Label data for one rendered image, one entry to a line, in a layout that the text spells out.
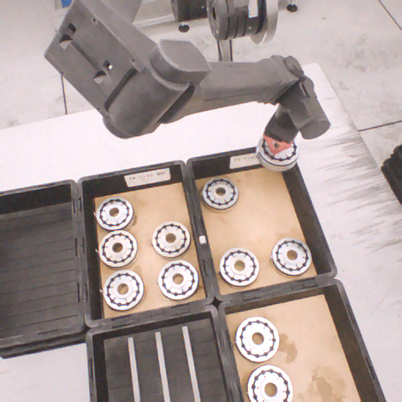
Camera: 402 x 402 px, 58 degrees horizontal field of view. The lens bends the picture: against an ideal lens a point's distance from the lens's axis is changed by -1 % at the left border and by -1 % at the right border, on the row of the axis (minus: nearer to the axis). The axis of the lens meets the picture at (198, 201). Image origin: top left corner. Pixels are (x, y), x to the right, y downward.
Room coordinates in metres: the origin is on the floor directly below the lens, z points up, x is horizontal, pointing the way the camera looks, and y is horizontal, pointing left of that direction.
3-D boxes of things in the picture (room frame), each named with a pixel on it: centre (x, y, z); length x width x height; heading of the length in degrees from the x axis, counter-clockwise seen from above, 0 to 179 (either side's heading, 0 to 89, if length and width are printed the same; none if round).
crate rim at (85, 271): (0.33, 0.15, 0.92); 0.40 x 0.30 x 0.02; 10
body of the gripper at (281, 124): (0.51, -0.20, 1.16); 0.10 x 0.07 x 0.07; 147
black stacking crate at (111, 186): (0.33, 0.15, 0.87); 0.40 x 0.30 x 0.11; 10
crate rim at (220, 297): (0.38, -0.15, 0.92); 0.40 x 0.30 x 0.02; 10
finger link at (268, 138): (0.50, -0.19, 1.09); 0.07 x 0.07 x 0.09; 57
